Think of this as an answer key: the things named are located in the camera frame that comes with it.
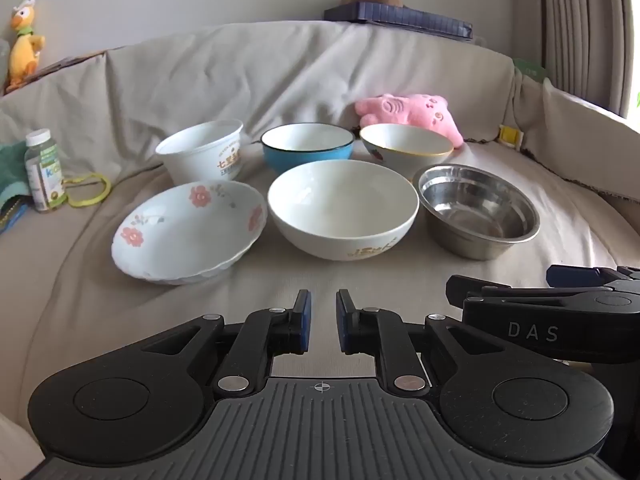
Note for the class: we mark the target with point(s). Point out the floral white shallow bowl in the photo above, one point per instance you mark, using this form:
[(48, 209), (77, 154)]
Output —
[(190, 232)]

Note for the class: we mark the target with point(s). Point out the pink plush toy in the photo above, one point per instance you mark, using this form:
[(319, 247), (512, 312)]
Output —
[(419, 110)]

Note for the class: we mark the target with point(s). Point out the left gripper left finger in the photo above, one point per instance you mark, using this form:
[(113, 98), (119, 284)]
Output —
[(250, 347)]

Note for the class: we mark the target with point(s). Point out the green towel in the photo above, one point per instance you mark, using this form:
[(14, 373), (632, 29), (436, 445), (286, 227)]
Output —
[(14, 187)]

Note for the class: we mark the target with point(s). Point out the yellow duck plush toy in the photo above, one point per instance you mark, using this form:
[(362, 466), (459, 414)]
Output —
[(25, 53)]

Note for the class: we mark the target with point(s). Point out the beige curtain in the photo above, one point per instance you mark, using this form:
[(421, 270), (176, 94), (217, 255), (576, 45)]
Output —
[(588, 50)]

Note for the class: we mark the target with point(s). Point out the kids vitamin bottle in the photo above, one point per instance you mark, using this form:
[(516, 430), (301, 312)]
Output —
[(44, 171)]

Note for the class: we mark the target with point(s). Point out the large white ceramic bowl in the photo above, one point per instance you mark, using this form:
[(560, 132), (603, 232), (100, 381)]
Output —
[(343, 210)]

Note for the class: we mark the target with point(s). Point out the white bowl yellow rim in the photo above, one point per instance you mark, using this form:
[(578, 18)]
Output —
[(405, 149)]

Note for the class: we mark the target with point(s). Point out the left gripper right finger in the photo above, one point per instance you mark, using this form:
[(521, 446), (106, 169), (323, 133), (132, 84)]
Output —
[(393, 344)]

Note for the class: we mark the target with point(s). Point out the blue enamel bowl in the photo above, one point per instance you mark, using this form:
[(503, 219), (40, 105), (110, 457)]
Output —
[(292, 145)]

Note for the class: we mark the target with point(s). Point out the green object behind sofa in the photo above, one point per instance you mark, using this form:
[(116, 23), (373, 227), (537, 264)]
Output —
[(531, 70)]

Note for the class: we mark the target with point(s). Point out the small yellow tag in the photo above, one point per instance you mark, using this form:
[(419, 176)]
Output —
[(510, 137)]

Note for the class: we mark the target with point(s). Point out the dark blue book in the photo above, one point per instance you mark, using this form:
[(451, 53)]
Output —
[(401, 17)]

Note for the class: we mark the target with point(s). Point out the stainless steel bowl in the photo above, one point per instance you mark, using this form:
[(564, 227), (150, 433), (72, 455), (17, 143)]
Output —
[(474, 214)]

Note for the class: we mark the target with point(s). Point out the white plastic takeaway bowl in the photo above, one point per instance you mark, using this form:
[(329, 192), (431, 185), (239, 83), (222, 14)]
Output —
[(207, 151)]

